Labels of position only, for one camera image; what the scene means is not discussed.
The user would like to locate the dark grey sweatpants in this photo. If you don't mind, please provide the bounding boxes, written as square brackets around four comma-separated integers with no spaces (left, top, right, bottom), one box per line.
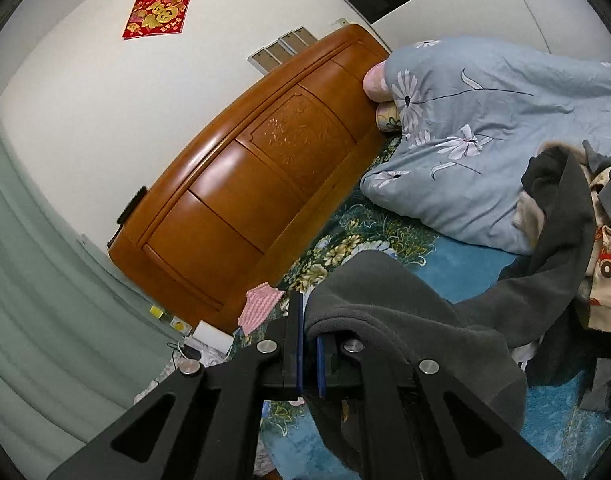
[305,145,596,429]

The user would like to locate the pile of unfolded clothes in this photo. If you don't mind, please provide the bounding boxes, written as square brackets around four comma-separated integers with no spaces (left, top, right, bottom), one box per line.
[513,142,611,412]

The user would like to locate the white box on nightstand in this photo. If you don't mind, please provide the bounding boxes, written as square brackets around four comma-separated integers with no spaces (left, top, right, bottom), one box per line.
[191,321,234,356]

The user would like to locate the pink checkered cloth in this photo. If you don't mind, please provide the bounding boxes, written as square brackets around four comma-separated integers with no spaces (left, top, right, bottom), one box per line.
[238,282,284,336]

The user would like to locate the pale green curtain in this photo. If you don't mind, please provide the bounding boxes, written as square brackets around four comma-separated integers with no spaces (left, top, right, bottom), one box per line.
[0,119,177,479]

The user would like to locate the blue floral bed blanket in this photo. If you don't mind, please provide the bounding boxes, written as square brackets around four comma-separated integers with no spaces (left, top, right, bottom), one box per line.
[278,148,611,479]

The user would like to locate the wooden headboard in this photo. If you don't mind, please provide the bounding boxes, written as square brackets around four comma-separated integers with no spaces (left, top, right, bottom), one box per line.
[108,24,387,333]

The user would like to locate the floral yellow pillow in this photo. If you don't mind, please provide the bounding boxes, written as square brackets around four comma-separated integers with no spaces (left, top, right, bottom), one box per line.
[376,102,402,133]

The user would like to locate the light blue floral duvet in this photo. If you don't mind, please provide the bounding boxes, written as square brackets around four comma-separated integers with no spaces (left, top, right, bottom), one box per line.
[361,37,611,255]

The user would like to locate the pink pillow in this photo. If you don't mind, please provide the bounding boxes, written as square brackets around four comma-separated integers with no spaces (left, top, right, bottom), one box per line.
[363,61,392,103]

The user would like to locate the wall switch panel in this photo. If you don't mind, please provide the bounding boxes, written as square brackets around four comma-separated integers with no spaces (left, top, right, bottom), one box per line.
[248,26,317,74]

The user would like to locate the red fu wall decoration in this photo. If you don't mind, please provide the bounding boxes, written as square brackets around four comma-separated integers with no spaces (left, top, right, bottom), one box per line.
[122,0,190,40]

